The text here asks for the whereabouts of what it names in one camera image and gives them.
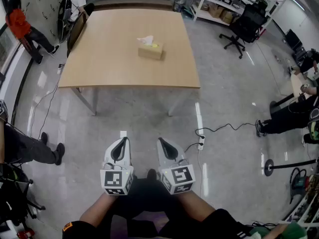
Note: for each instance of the person's right forearm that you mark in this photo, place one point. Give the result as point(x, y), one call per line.
point(194, 205)

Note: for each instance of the brown cardboard box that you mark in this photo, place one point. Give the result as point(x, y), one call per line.
point(228, 16)
point(216, 11)

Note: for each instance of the black office chair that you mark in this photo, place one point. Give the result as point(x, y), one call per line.
point(249, 21)

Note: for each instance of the person's left forearm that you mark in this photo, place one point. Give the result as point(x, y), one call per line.
point(97, 208)

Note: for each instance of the cluttered white storage shelf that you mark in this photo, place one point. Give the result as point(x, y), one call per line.
point(310, 200)

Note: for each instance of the black stanchion post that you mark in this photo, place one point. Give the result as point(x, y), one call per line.
point(269, 167)

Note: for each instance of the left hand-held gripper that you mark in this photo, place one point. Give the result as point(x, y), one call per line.
point(115, 180)

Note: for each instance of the tan tissue box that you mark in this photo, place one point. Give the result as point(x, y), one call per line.
point(149, 52)

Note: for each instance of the person's black clothing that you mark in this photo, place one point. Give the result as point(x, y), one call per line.
point(144, 195)

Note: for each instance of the round white pedestal table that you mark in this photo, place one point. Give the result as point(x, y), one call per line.
point(296, 86)

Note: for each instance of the grey bucket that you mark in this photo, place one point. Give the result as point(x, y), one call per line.
point(178, 6)

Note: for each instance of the white cloth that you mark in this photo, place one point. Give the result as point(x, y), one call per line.
point(145, 40)

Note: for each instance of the black wheeled chair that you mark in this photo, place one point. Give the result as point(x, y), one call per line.
point(15, 183)

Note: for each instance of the white power strip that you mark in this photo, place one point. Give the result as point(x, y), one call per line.
point(201, 143)

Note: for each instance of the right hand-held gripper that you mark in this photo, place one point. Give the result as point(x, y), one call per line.
point(178, 179)

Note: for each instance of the long low platform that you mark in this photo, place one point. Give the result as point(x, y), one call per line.
point(134, 2)

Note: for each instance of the black case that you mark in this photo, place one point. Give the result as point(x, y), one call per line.
point(292, 38)

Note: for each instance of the brown chair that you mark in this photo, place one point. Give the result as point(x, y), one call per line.
point(76, 31)

